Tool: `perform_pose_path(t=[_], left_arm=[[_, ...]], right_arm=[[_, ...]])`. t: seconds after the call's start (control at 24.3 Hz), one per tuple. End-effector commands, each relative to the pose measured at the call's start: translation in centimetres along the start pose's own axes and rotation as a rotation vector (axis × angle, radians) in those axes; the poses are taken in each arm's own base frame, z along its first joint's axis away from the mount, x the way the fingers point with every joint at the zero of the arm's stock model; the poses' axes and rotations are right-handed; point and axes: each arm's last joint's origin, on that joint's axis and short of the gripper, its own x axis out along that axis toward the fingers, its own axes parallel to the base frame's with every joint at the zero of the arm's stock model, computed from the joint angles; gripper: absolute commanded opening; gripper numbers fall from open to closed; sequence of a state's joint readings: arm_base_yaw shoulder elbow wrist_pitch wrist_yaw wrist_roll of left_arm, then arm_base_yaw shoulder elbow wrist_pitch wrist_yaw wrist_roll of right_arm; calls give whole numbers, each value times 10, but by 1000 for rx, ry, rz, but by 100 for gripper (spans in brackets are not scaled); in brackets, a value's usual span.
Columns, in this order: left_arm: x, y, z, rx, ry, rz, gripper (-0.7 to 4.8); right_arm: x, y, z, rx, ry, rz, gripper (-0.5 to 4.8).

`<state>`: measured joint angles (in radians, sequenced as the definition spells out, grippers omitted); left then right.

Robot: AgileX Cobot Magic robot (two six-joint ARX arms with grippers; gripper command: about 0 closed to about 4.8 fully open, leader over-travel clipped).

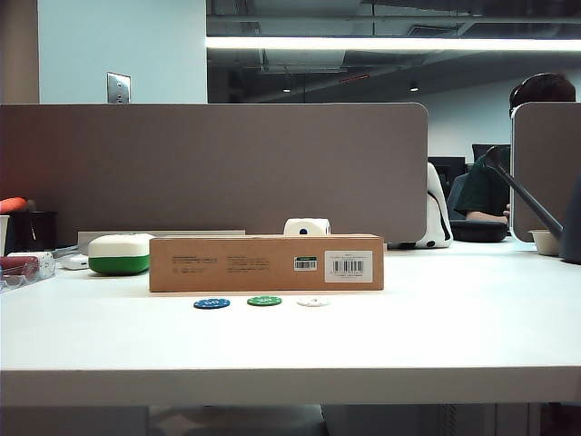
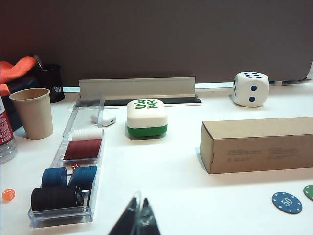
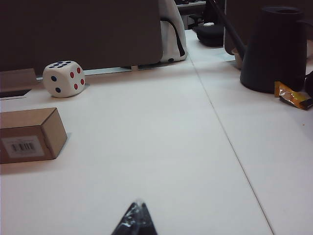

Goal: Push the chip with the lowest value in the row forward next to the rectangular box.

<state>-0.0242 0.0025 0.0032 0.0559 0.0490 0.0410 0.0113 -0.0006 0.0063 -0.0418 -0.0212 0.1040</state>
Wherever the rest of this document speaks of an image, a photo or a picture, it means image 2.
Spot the black mesh pen holder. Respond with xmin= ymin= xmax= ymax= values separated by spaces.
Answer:
xmin=33 ymin=64 xmax=66 ymax=104

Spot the black poker chip stack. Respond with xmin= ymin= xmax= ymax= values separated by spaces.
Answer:
xmin=31 ymin=185 xmax=84 ymax=212

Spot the green 20 poker chip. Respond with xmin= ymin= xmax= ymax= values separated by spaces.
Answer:
xmin=302 ymin=185 xmax=313 ymax=202

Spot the orange cloth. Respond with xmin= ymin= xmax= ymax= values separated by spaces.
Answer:
xmin=0 ymin=56 xmax=37 ymax=96

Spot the long brown cardboard box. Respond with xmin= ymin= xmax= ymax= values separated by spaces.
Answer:
xmin=200 ymin=117 xmax=313 ymax=175

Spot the clear acrylic chip tray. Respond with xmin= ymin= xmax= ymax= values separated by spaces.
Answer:
xmin=27 ymin=128 xmax=106 ymax=229

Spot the clear plastic bottle red label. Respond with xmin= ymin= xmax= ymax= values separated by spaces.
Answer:
xmin=0 ymin=95 xmax=19 ymax=165

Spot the white poker chip stack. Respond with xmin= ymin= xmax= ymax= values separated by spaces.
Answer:
xmin=71 ymin=129 xmax=103 ymax=141

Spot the white cube device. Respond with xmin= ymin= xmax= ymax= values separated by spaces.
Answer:
xmin=232 ymin=71 xmax=269 ymax=108

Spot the small orange die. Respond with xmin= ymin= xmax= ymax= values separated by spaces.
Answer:
xmin=1 ymin=188 xmax=16 ymax=203

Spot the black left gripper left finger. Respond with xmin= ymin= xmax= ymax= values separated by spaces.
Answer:
xmin=107 ymin=197 xmax=139 ymax=235

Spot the clear acrylic tray lid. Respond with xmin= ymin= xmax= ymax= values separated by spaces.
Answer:
xmin=62 ymin=91 xmax=106 ymax=138

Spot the blue poker chip stack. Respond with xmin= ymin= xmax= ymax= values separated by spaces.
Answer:
xmin=41 ymin=167 xmax=68 ymax=188
xmin=68 ymin=165 xmax=98 ymax=189

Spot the blue 50 poker chip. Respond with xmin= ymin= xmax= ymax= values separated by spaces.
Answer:
xmin=271 ymin=191 xmax=303 ymax=215

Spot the green and white case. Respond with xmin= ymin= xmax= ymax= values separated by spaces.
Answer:
xmin=125 ymin=98 xmax=169 ymax=138

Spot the red poker chip stack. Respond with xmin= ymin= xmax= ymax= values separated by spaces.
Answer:
xmin=64 ymin=138 xmax=102 ymax=161

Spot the white earbuds case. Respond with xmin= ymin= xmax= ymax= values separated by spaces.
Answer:
xmin=91 ymin=113 xmax=117 ymax=127

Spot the grey fabric desk partition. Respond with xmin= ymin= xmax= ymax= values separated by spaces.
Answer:
xmin=0 ymin=0 xmax=313 ymax=87

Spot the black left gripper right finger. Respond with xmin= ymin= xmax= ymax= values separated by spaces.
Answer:
xmin=140 ymin=197 xmax=162 ymax=235

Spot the brown paper cup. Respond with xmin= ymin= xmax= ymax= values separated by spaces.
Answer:
xmin=9 ymin=87 xmax=54 ymax=140

